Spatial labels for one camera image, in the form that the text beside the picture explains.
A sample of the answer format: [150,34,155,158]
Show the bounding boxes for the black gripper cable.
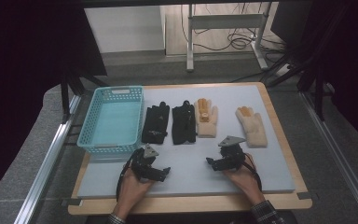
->
[116,148,145,202]
[241,152,264,192]

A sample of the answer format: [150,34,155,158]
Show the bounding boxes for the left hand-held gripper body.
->
[130,143,160,182]

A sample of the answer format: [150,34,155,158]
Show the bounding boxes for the person's right hand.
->
[223,152,267,206]

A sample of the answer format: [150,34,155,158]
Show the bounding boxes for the person's left hand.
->
[114,167,156,218]

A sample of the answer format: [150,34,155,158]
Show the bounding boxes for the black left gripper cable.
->
[116,148,145,202]

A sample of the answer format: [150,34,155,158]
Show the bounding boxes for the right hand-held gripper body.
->
[217,134,247,172]

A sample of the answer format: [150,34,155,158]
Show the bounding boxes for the beige glove with orange patch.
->
[193,97,219,139]

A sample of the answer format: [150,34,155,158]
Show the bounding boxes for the beige fluffy glove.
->
[235,105,269,148]

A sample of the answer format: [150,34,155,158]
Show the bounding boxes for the white metal desk frame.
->
[186,3,269,73]

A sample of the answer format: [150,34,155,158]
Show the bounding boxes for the black glove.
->
[171,100,198,146]
[141,101,171,145]

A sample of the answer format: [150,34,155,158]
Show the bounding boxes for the black floor cables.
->
[180,3,288,54]

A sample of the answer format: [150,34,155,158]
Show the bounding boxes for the black tripod stand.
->
[265,0,355,122]
[60,69,109,124]

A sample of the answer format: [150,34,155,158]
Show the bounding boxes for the dark curtain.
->
[0,0,108,206]
[320,0,358,152]

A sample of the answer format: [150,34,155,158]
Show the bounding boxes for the white power strip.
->
[274,63,291,78]

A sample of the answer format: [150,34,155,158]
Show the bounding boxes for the teal plastic basket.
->
[76,85,145,156]

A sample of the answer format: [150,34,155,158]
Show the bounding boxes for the light grey foam mat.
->
[76,85,296,199]

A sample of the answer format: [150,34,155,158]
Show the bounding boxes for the aluminium rail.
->
[299,91,358,224]
[13,94,82,224]

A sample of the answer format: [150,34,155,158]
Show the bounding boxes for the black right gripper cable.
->
[241,152,264,192]

